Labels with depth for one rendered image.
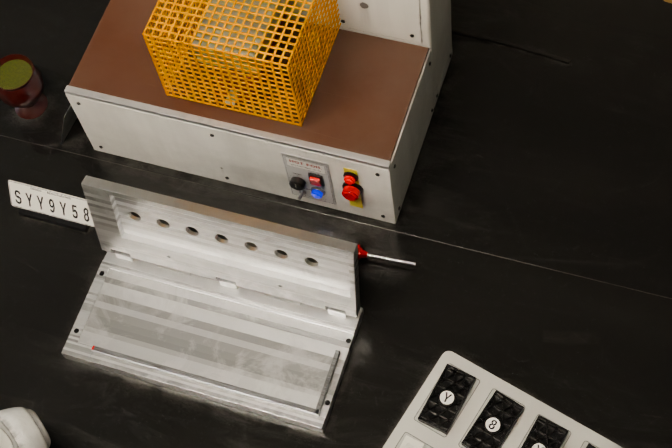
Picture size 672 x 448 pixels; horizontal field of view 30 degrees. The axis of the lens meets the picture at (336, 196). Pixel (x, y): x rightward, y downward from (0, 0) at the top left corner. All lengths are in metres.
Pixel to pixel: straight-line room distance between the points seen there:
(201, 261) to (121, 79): 0.32
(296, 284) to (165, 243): 0.23
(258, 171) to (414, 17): 0.36
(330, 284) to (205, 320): 0.22
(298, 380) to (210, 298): 0.20
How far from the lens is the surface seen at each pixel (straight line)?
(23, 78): 2.24
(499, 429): 1.92
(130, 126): 2.09
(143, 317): 2.05
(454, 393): 1.93
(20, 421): 1.90
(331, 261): 1.88
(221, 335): 2.01
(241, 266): 1.97
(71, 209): 2.15
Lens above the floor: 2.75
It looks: 61 degrees down
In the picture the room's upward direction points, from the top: 11 degrees counter-clockwise
